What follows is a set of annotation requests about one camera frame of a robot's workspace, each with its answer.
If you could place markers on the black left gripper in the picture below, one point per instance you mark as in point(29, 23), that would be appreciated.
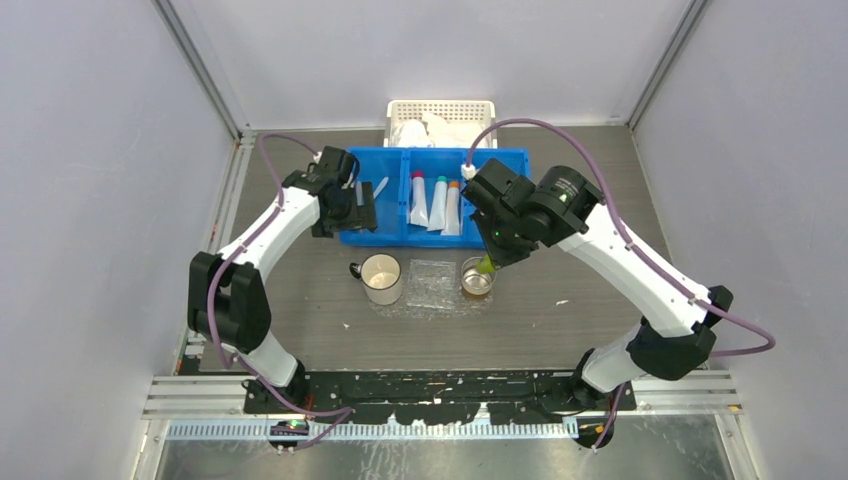
point(363, 219)

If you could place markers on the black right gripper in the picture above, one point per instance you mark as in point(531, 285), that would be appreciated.
point(502, 257)

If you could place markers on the yellow green toothpaste tube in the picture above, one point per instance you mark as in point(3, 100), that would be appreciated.
point(486, 265)

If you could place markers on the small metal cup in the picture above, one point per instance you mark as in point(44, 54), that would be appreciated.
point(474, 283)

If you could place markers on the white enamel mug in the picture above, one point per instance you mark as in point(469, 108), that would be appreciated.
point(381, 276)

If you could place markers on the clear square textured holder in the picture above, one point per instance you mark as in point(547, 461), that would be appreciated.
point(431, 284)

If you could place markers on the clear oval textured tray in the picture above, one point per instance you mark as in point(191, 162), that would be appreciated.
point(464, 305)

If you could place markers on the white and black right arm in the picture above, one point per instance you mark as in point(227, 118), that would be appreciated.
point(674, 334)

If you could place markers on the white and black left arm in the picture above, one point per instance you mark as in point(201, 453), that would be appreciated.
point(227, 299)

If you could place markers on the white toothbrush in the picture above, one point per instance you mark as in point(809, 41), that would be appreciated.
point(380, 187)

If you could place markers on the red cap toothpaste tube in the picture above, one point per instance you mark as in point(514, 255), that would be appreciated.
point(418, 215)

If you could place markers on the orange cap toothpaste tube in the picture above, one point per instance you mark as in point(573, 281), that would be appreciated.
point(451, 212)

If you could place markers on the teal cap toothpaste tube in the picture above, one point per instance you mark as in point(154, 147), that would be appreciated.
point(436, 214)

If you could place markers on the blue three-compartment plastic bin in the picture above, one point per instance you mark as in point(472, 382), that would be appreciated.
point(394, 202)

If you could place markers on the white perforated basket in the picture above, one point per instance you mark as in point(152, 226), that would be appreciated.
point(452, 110)

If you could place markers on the white cloths in basket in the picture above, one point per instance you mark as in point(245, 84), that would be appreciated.
point(434, 131)

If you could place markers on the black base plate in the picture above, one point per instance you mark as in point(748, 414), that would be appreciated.
point(447, 397)

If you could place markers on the perforated metal rail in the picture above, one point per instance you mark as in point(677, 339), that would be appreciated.
point(300, 430)

